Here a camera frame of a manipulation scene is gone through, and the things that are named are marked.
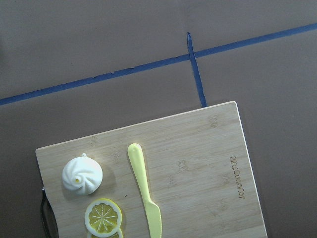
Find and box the yellow plastic knife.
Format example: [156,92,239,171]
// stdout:
[127,143,162,238]

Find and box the bamboo cutting board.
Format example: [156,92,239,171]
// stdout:
[36,101,267,238]

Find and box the white toy bun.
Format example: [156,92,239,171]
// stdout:
[62,153,103,195]

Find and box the lemon slice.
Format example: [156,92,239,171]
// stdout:
[84,198,122,238]

